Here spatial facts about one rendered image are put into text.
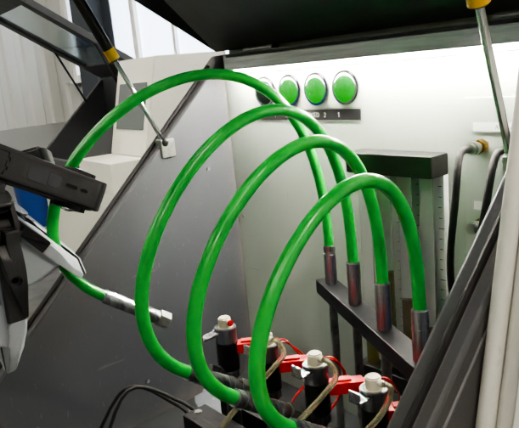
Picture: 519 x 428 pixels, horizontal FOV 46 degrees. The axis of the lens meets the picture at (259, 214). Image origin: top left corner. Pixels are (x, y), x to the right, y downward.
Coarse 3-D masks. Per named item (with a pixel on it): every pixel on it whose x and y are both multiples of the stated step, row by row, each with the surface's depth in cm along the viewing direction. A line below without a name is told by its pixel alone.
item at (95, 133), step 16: (160, 80) 76; (176, 80) 76; (192, 80) 77; (224, 80) 79; (240, 80) 79; (256, 80) 80; (144, 96) 75; (272, 96) 82; (112, 112) 74; (96, 128) 73; (304, 128) 84; (80, 144) 73; (80, 160) 73; (320, 176) 87; (320, 192) 87; (48, 208) 73; (48, 224) 73; (64, 272) 74; (80, 288) 76; (96, 288) 77
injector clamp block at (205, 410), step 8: (200, 408) 83; (208, 408) 83; (224, 408) 86; (184, 416) 82; (192, 416) 82; (200, 416) 81; (208, 416) 81; (216, 416) 81; (224, 416) 81; (248, 416) 82; (256, 416) 80; (184, 424) 82; (192, 424) 81; (200, 424) 80; (208, 424) 79; (216, 424) 79; (232, 424) 79; (248, 424) 82; (256, 424) 80; (264, 424) 79
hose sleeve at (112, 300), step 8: (104, 296) 77; (112, 296) 77; (120, 296) 78; (112, 304) 77; (120, 304) 78; (128, 304) 78; (128, 312) 79; (152, 312) 80; (160, 312) 81; (152, 320) 80
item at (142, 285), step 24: (240, 120) 66; (312, 120) 73; (216, 144) 64; (192, 168) 62; (336, 168) 77; (168, 192) 62; (168, 216) 61; (144, 264) 60; (144, 288) 60; (360, 288) 82; (144, 312) 61; (144, 336) 61; (168, 360) 63; (240, 384) 70
